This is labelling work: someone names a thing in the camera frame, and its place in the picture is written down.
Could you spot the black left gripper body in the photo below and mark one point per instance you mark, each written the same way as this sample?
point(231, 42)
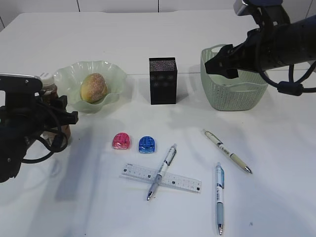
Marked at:
point(22, 126)

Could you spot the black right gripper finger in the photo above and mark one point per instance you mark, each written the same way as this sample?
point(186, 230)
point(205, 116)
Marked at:
point(228, 57)
point(229, 73)

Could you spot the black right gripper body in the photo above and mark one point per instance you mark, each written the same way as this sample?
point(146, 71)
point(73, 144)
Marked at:
point(266, 51)

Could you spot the brown Nescafe coffee bottle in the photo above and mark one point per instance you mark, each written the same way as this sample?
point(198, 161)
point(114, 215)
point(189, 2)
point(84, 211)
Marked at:
point(50, 96)

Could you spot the sugared bread loaf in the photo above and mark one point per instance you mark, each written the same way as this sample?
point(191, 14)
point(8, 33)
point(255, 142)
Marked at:
point(93, 88)

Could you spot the blue pencil sharpener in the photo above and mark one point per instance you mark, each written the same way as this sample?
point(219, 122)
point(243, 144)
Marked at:
point(146, 145)

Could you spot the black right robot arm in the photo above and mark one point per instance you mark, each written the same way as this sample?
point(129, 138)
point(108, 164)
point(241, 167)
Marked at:
point(286, 45)

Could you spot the green plastic woven basket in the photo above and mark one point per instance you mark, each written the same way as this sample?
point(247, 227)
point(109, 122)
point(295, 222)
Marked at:
point(239, 94)

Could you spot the green wavy glass plate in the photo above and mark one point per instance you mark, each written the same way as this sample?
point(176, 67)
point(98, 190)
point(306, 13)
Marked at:
point(69, 80)

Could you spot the black mesh pen holder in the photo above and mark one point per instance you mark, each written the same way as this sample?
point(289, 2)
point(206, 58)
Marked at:
point(163, 80)

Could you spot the cream ballpoint pen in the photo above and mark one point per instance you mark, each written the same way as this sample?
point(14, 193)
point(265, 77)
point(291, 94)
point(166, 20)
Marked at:
point(226, 151)

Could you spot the pink pencil sharpener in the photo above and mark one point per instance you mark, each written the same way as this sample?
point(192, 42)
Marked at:
point(121, 141)

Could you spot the blue white gel pen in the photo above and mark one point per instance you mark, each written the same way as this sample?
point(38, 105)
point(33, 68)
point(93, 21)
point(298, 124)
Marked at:
point(219, 175)

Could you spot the clear plastic ruler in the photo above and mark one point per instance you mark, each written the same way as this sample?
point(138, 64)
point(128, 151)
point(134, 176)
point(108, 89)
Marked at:
point(148, 175)

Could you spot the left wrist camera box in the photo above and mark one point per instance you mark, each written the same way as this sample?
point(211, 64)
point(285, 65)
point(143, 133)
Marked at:
point(24, 84)

